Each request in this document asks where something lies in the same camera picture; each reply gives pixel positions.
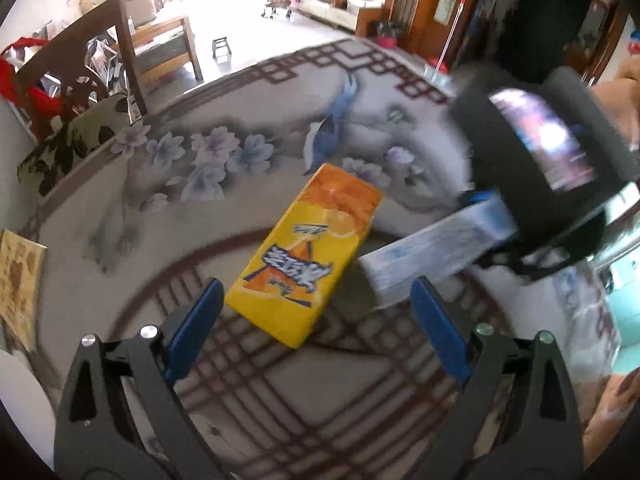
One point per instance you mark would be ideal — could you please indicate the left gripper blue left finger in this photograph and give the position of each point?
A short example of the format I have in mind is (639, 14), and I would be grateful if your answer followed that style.
(188, 329)

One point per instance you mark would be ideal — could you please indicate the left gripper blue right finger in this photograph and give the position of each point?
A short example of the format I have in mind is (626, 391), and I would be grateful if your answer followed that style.
(447, 327)

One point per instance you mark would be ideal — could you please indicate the blue white long box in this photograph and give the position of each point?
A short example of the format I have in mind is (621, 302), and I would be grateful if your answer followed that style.
(482, 223)

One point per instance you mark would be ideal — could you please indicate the yellow orange drink box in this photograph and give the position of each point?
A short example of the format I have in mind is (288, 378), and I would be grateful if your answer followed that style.
(288, 282)

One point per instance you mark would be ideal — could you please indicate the person right hand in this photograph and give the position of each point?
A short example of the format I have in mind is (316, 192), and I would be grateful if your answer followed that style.
(620, 98)

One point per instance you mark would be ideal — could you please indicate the white desk lamp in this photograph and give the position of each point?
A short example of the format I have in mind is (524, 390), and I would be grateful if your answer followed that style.
(28, 405)

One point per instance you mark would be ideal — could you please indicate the gold patterned flat box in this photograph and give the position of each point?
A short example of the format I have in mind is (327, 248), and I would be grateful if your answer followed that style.
(21, 268)

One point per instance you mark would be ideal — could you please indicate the small red floor bin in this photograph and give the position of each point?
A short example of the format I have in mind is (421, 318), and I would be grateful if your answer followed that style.
(387, 33)

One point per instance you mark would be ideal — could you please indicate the floral seat cushion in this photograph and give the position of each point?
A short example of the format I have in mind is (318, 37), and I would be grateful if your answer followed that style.
(53, 160)

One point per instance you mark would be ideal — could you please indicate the low tv cabinet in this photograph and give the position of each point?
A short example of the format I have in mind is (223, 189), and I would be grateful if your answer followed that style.
(358, 18)

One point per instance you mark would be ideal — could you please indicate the red bag on chair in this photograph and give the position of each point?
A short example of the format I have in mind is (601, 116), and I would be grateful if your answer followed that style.
(37, 104)

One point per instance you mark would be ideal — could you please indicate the small dark stool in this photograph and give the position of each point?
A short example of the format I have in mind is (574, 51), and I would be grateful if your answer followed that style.
(221, 51)

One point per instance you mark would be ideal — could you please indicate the swivel stool with wheels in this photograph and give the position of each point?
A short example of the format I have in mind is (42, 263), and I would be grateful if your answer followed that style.
(273, 7)

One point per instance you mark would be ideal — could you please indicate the wooden sofa with cushions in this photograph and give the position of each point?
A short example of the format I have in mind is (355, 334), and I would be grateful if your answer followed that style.
(163, 40)

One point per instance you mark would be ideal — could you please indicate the dark wooden chair left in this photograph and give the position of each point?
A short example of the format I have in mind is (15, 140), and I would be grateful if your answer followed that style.
(64, 58)

